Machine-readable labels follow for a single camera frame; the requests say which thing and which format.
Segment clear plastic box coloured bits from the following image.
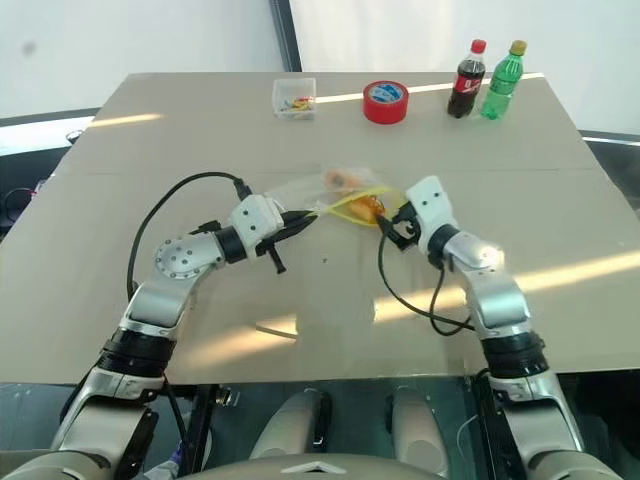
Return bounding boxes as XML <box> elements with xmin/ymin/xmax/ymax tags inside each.
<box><xmin>271</xmin><ymin>76</ymin><xmax>319</xmax><ymax>123</ymax></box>

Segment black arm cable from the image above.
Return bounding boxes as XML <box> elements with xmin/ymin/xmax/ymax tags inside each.
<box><xmin>126</xmin><ymin>171</ymin><xmax>252</xmax><ymax>302</ymax></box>
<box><xmin>376</xmin><ymin>233</ymin><xmax>477</xmax><ymax>337</ymax></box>

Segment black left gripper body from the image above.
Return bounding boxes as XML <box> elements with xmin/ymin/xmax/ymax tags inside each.
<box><xmin>253</xmin><ymin>213</ymin><xmax>302</xmax><ymax>277</ymax></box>

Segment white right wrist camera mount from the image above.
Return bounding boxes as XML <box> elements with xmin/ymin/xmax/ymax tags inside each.
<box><xmin>404</xmin><ymin>174</ymin><xmax>460</xmax><ymax>252</ymax></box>

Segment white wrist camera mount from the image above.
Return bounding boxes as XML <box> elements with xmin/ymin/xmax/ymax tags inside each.
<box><xmin>404</xmin><ymin>174</ymin><xmax>460</xmax><ymax>252</ymax></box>
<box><xmin>228</xmin><ymin>194</ymin><xmax>285</xmax><ymax>257</ymax></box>

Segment hot dog bun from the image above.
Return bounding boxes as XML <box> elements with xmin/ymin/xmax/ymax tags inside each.
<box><xmin>346</xmin><ymin>194</ymin><xmax>387</xmax><ymax>225</ymax></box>
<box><xmin>323</xmin><ymin>169</ymin><xmax>362</xmax><ymax>190</ymax></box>

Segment red tape roll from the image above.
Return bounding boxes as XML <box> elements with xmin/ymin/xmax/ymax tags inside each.
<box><xmin>362</xmin><ymin>80</ymin><xmax>411</xmax><ymax>125</ymax></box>

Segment cola bottle red cap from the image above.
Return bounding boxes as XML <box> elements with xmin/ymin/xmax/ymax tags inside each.
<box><xmin>445</xmin><ymin>39</ymin><xmax>488</xmax><ymax>121</ymax></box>

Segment grey rounded robot leg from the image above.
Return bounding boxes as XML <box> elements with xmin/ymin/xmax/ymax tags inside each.
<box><xmin>391</xmin><ymin>386</ymin><xmax>452</xmax><ymax>477</ymax></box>
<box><xmin>248</xmin><ymin>388</ymin><xmax>334</xmax><ymax>462</ymax></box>

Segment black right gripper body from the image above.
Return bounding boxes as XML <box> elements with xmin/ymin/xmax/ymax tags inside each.
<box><xmin>387</xmin><ymin>201</ymin><xmax>427</xmax><ymax>252</ymax></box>

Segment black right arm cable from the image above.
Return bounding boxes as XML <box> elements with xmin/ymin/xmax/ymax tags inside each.
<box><xmin>376</xmin><ymin>233</ymin><xmax>477</xmax><ymax>337</ymax></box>

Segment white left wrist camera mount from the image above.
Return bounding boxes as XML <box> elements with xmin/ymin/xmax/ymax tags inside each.
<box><xmin>228</xmin><ymin>194</ymin><xmax>285</xmax><ymax>257</ymax></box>

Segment grey robot torso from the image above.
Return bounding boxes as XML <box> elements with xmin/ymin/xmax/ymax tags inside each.
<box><xmin>0</xmin><ymin>448</ymin><xmax>617</xmax><ymax>480</ymax></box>

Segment clear zip bag yellow seal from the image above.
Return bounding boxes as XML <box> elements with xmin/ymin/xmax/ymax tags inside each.
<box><xmin>263</xmin><ymin>163</ymin><xmax>407</xmax><ymax>230</ymax></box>

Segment black vertical wall pillar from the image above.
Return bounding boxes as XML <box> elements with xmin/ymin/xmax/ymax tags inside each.
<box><xmin>268</xmin><ymin>0</ymin><xmax>304</xmax><ymax>75</ymax></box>

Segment green bottle yellow cap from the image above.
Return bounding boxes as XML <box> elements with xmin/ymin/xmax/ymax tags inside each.
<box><xmin>480</xmin><ymin>39</ymin><xmax>529</xmax><ymax>123</ymax></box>

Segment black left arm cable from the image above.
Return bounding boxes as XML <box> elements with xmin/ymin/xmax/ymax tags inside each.
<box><xmin>126</xmin><ymin>171</ymin><xmax>252</xmax><ymax>302</ymax></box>

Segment black table frame leg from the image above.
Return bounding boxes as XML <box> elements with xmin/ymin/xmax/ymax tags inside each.
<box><xmin>471</xmin><ymin>371</ymin><xmax>527</xmax><ymax>480</ymax></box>
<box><xmin>188</xmin><ymin>383</ymin><xmax>222</xmax><ymax>475</ymax></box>

